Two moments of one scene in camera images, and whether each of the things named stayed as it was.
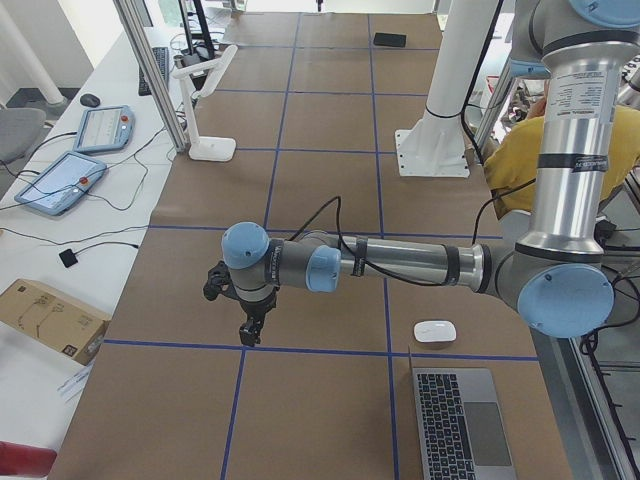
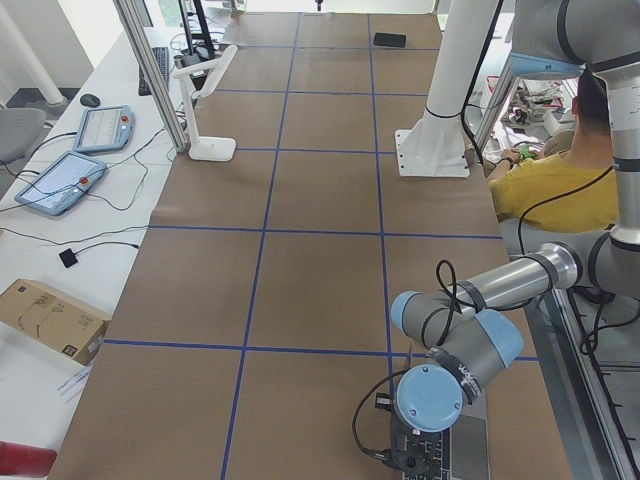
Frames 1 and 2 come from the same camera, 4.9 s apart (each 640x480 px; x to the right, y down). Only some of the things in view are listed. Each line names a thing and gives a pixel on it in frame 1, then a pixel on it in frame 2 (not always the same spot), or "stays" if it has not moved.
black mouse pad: [390, 39] stays
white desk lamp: [199, 78] stays
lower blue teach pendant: [61, 184] stays
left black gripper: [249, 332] to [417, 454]
